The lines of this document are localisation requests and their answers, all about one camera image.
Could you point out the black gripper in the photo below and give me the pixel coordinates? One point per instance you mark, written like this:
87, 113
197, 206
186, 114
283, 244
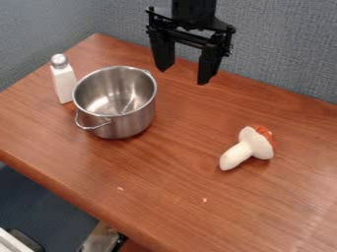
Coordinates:
189, 22

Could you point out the shiny metal pot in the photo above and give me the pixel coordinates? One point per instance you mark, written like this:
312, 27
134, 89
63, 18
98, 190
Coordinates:
115, 102

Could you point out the white red-capped toy mushroom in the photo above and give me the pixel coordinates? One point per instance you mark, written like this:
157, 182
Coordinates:
256, 144

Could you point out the white salt shaker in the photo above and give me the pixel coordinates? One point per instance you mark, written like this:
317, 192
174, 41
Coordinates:
63, 77

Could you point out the metal table leg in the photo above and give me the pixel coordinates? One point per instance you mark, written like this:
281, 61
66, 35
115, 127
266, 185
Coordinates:
105, 239

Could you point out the white object at corner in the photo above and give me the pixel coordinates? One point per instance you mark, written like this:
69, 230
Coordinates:
11, 244

